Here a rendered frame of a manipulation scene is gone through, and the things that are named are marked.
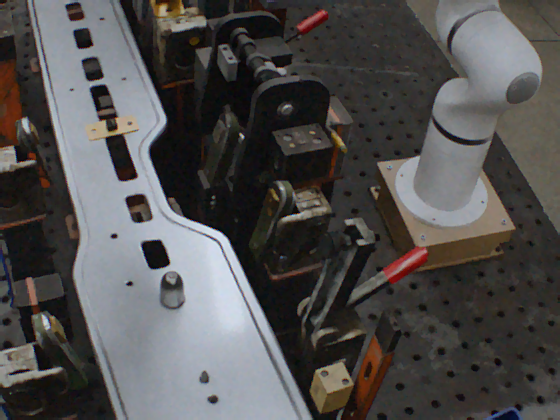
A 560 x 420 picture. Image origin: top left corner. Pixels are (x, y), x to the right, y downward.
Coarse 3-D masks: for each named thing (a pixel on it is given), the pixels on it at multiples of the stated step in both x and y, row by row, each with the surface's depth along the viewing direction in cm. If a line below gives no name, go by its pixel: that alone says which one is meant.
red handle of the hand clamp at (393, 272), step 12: (408, 252) 86; (420, 252) 85; (396, 264) 85; (408, 264) 85; (420, 264) 85; (384, 276) 86; (396, 276) 85; (360, 288) 86; (372, 288) 86; (384, 288) 86; (348, 300) 86; (360, 300) 86; (312, 324) 87
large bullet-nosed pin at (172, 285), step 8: (168, 272) 92; (176, 272) 92; (168, 280) 91; (176, 280) 91; (160, 288) 92; (168, 288) 91; (176, 288) 92; (160, 296) 94; (168, 296) 92; (176, 296) 92; (168, 304) 93; (176, 304) 94
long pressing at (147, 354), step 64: (64, 0) 140; (64, 64) 126; (128, 64) 127; (64, 128) 114; (128, 192) 107; (128, 256) 99; (192, 256) 100; (128, 320) 92; (192, 320) 93; (256, 320) 94; (128, 384) 86; (192, 384) 87; (256, 384) 88
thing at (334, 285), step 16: (352, 224) 78; (320, 240) 77; (336, 240) 75; (352, 240) 77; (368, 240) 76; (336, 256) 76; (352, 256) 77; (368, 256) 78; (336, 272) 82; (352, 272) 79; (320, 288) 84; (336, 288) 81; (352, 288) 81; (320, 304) 87; (336, 304) 82; (304, 320) 88; (320, 320) 85; (336, 320) 85
